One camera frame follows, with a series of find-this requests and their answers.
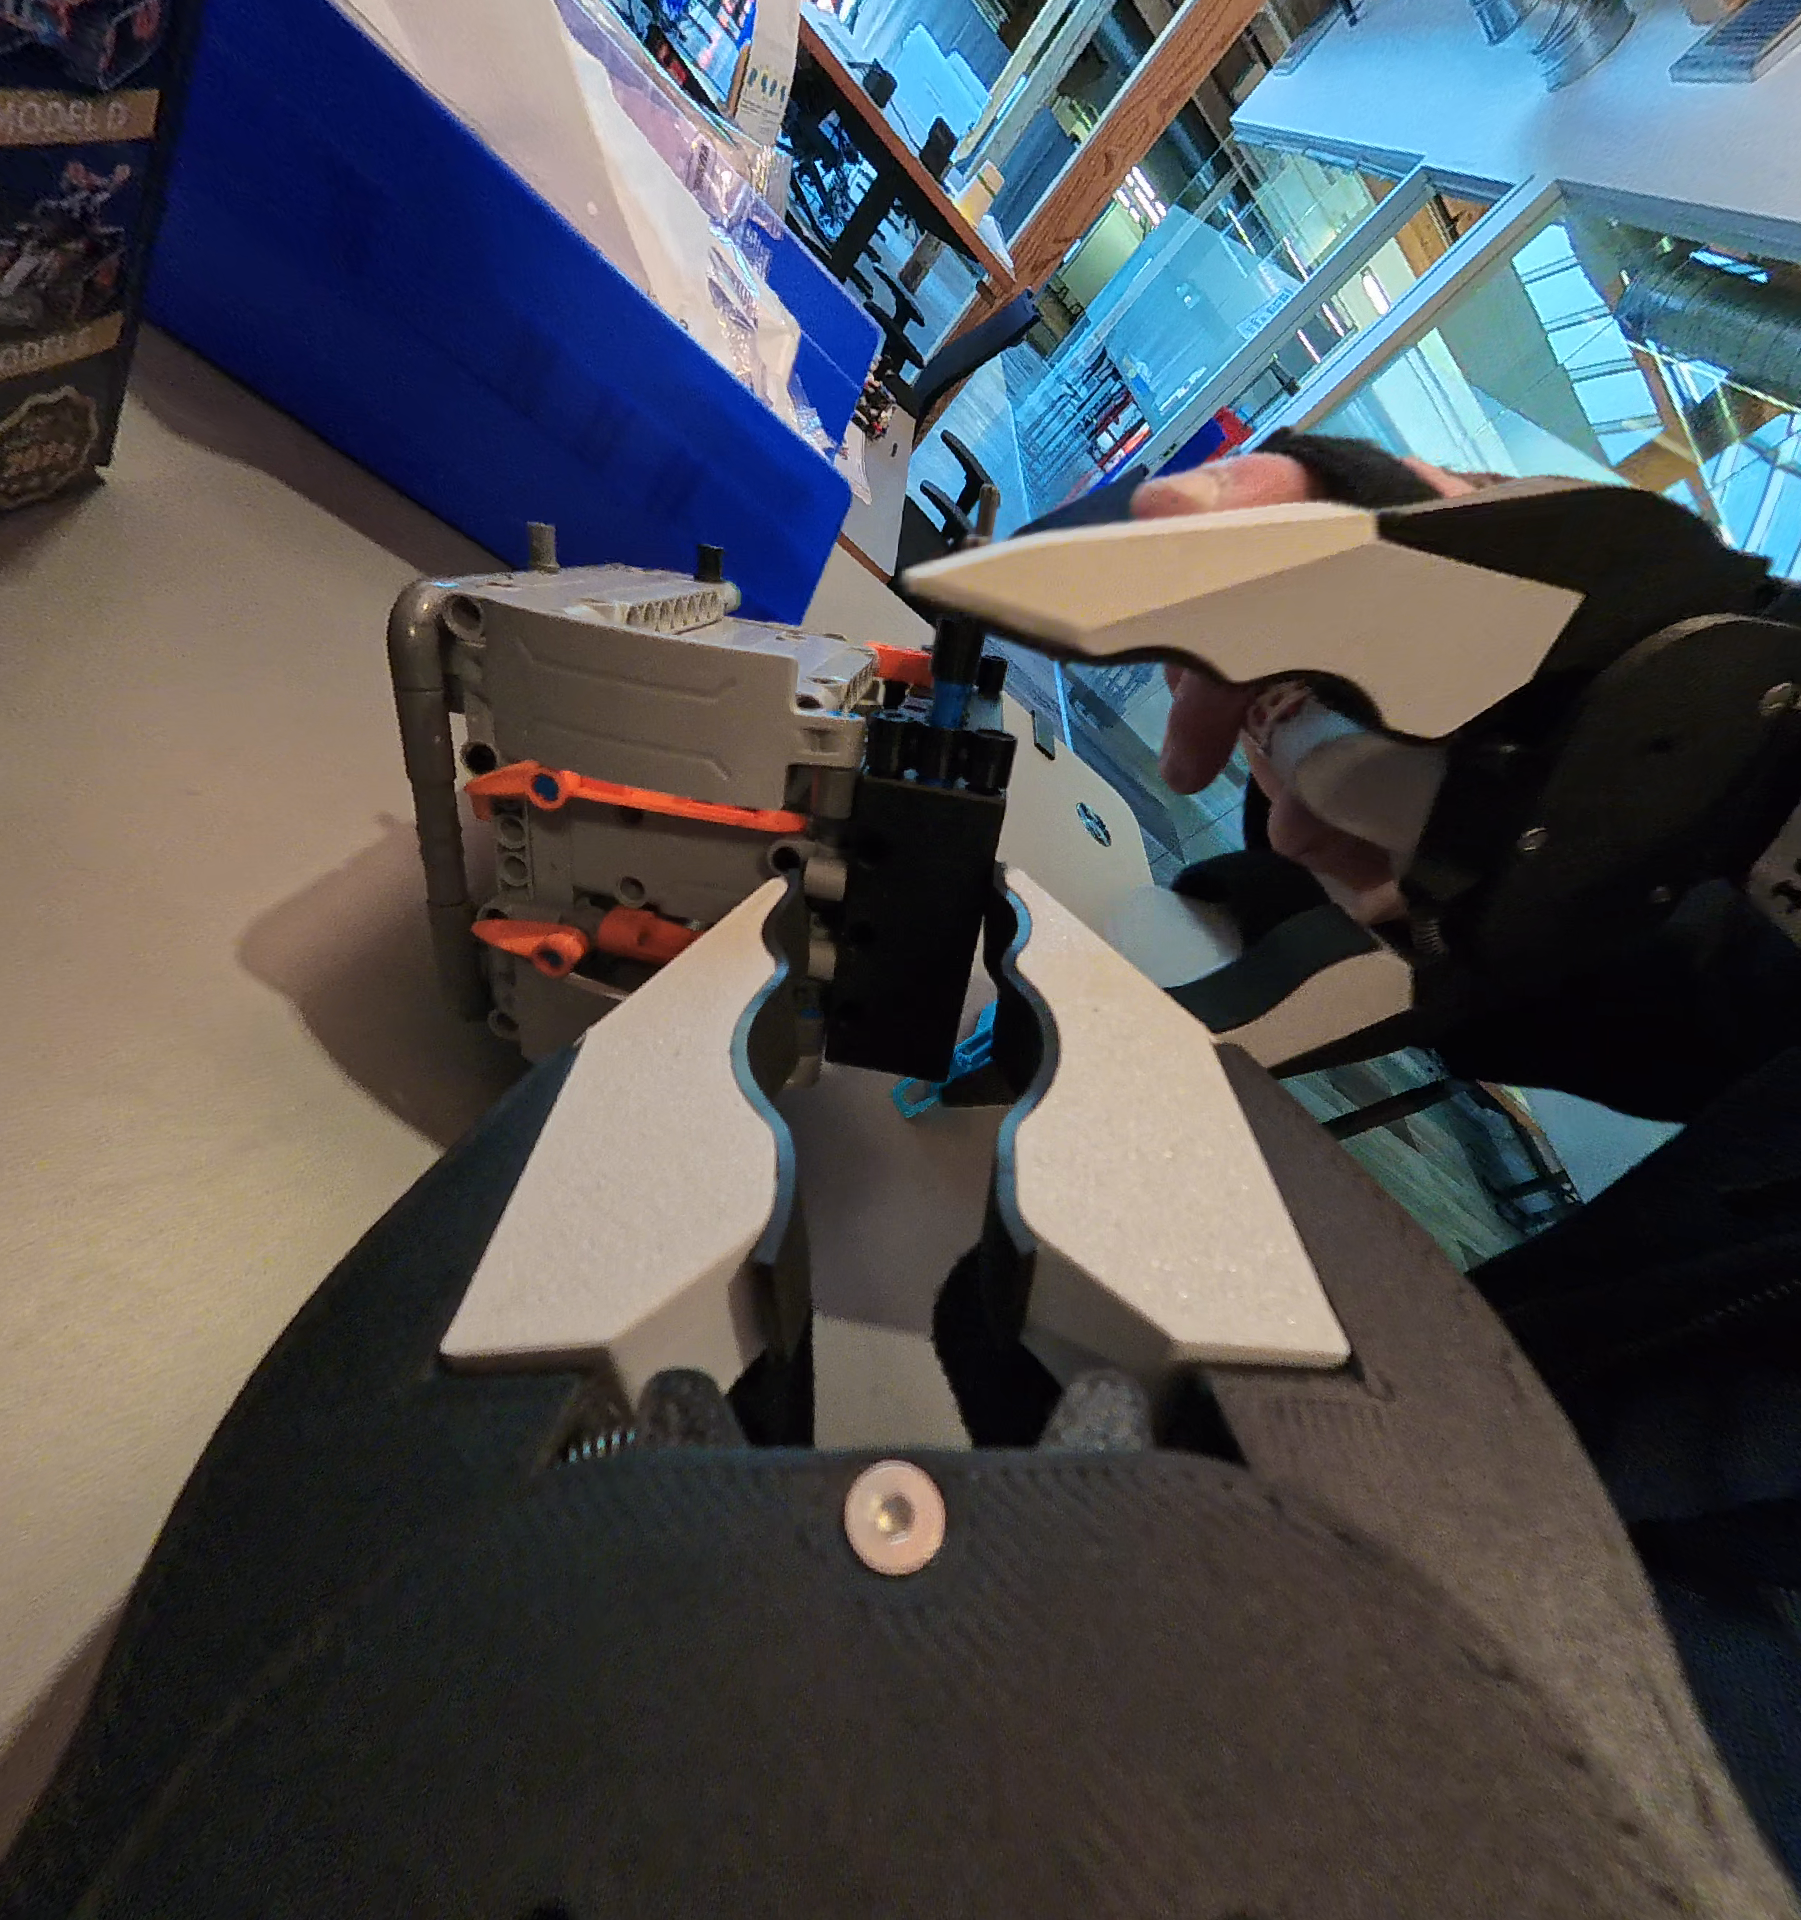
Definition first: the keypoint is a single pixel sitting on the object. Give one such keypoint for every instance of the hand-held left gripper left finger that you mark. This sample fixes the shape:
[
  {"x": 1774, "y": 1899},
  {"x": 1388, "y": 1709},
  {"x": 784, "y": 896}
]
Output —
[{"x": 615, "y": 1201}]

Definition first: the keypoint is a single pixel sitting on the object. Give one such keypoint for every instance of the blue plastic bin with bags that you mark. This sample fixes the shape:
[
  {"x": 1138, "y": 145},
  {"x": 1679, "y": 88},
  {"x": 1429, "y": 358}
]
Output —
[{"x": 465, "y": 331}]

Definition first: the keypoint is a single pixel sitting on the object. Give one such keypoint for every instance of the blue plastic separator tool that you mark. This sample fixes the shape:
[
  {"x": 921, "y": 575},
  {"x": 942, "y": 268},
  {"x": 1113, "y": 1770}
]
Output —
[{"x": 923, "y": 1092}]

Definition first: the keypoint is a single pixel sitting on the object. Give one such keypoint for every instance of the grey building-block robot model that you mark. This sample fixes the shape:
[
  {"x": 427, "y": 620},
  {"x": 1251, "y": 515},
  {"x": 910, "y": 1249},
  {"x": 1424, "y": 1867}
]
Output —
[{"x": 662, "y": 704}]

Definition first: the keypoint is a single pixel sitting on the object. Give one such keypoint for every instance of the person's right hand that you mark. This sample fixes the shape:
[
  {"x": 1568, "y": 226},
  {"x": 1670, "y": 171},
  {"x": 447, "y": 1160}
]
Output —
[{"x": 1232, "y": 734}]

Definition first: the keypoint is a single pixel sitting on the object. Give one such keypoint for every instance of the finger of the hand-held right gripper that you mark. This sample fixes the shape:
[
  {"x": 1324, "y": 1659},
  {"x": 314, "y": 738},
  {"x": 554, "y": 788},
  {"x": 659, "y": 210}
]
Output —
[
  {"x": 1262, "y": 593},
  {"x": 1336, "y": 1013}
]

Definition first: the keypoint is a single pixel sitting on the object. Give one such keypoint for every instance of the clear plastic parts bags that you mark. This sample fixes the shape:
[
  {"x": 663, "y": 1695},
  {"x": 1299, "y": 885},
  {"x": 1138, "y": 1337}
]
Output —
[{"x": 722, "y": 225}]

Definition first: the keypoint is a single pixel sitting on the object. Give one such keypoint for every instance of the silver ventilation duct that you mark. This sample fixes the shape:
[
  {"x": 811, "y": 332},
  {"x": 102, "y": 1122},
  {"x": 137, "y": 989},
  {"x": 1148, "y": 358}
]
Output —
[{"x": 1739, "y": 338}]

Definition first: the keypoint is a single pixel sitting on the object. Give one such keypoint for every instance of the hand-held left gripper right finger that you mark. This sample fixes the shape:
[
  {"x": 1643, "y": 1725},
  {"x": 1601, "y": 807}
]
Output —
[{"x": 1171, "y": 1201}]

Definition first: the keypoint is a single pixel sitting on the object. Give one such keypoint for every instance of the dark blue robot kit box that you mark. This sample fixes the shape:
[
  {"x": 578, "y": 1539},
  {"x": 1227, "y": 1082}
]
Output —
[{"x": 45, "y": 300}]

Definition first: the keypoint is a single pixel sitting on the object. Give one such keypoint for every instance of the black office chair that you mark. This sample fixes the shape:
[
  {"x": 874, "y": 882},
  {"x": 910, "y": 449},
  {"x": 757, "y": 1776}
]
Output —
[{"x": 975, "y": 353}]

